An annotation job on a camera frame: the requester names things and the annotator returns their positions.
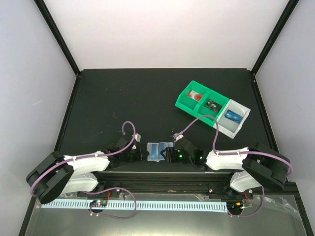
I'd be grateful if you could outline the blue credit card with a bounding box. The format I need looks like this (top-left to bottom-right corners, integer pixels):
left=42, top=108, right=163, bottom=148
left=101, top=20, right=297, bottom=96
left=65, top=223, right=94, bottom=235
left=150, top=143, right=172, bottom=161

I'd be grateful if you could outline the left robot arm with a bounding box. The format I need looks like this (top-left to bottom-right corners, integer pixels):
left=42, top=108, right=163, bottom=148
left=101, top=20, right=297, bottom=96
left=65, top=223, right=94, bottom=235
left=26, top=134, right=149, bottom=204

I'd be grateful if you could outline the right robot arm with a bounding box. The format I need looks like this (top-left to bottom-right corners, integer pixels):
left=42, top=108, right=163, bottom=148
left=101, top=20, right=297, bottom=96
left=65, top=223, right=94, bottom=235
left=159, top=137, right=293, bottom=199

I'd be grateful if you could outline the dark card in bin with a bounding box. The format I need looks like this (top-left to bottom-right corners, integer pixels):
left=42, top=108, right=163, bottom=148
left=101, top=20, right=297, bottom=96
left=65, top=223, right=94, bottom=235
left=205, top=99, right=222, bottom=114

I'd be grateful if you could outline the red card in bin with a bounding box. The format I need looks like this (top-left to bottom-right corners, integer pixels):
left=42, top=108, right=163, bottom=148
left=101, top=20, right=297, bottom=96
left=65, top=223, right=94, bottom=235
left=188, top=90, right=203, bottom=102

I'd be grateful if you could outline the blue card in white bin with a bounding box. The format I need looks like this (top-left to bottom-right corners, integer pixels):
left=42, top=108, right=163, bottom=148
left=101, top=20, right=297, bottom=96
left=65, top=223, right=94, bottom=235
left=224, top=110, right=243, bottom=124

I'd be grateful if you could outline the green plastic bin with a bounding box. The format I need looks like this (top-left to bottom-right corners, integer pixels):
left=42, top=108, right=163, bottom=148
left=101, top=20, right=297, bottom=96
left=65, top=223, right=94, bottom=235
left=194, top=89, right=230, bottom=119
left=175, top=80, right=210, bottom=116

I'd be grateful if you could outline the left controller board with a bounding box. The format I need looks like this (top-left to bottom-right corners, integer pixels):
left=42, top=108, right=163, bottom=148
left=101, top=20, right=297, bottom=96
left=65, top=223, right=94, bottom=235
left=90, top=200, right=108, bottom=207

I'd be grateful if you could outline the controller board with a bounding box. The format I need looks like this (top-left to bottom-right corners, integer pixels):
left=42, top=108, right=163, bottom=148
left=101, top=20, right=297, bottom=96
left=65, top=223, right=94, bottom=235
left=226, top=202, right=252, bottom=211
left=90, top=200, right=108, bottom=207

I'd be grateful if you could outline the white plastic bin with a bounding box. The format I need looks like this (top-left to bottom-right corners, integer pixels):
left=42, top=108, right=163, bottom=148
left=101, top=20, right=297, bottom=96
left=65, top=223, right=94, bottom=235
left=216, top=99, right=251, bottom=139

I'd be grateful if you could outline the right controller board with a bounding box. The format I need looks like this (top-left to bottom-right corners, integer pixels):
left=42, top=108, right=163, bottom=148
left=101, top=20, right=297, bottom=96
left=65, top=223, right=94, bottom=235
left=226, top=202, right=252, bottom=211

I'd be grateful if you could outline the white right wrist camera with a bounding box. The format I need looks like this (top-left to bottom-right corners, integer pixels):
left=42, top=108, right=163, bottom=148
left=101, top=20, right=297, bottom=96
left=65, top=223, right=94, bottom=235
left=172, top=132, right=184, bottom=142

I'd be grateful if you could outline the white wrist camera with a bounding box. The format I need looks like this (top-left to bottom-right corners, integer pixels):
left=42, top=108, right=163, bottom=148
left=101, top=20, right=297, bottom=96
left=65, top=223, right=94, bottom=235
left=172, top=132, right=184, bottom=142
left=132, top=133, right=141, bottom=149

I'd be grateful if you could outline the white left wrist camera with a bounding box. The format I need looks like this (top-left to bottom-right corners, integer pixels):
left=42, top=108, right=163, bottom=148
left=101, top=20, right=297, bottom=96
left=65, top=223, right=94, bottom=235
left=132, top=133, right=141, bottom=149

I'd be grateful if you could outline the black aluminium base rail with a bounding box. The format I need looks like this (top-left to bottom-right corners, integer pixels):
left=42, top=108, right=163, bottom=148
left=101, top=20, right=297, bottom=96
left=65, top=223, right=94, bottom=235
left=95, top=171, right=298, bottom=197

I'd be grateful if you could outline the white slotted cable duct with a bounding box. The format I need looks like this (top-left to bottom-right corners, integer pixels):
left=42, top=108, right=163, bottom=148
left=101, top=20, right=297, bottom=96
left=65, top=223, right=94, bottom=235
left=41, top=199, right=227, bottom=213

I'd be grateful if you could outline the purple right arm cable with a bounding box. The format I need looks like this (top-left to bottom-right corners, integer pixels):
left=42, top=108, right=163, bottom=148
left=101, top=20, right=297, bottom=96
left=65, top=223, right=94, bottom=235
left=175, top=115, right=294, bottom=177

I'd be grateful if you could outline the black corner frame post left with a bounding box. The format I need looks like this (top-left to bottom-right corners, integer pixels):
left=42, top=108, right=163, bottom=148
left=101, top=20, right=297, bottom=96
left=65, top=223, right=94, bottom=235
left=34, top=0, right=81, bottom=76

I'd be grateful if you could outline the black corner frame post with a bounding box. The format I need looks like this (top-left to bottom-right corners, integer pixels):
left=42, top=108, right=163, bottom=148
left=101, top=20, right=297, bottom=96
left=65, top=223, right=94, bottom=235
left=34, top=0, right=81, bottom=76
left=251, top=0, right=299, bottom=75

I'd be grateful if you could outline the black corner frame post right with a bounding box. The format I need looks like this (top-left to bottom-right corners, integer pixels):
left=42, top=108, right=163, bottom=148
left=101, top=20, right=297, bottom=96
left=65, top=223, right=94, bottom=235
left=251, top=0, right=299, bottom=75

